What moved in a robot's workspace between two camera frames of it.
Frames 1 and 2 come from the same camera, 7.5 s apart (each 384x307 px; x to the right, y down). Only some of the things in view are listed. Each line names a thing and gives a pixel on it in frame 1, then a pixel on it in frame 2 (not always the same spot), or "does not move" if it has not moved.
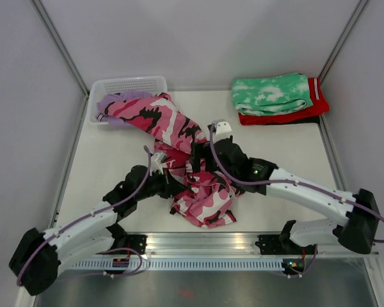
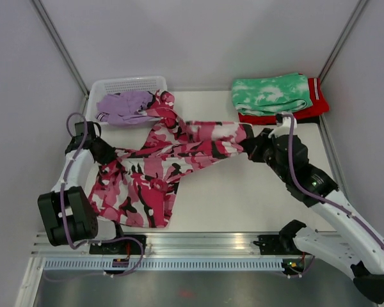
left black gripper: x=171 y=187 to x=109 y=155
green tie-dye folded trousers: x=267 y=94 does not move
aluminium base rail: x=216 y=245 does not move
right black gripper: x=201 y=150 to x=255 y=144
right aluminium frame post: x=342 y=39 does not move
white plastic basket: x=104 y=86 does not move
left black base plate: x=137 y=242 does not move
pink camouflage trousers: x=207 y=189 to x=138 y=185
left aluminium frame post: x=61 y=45 does not move
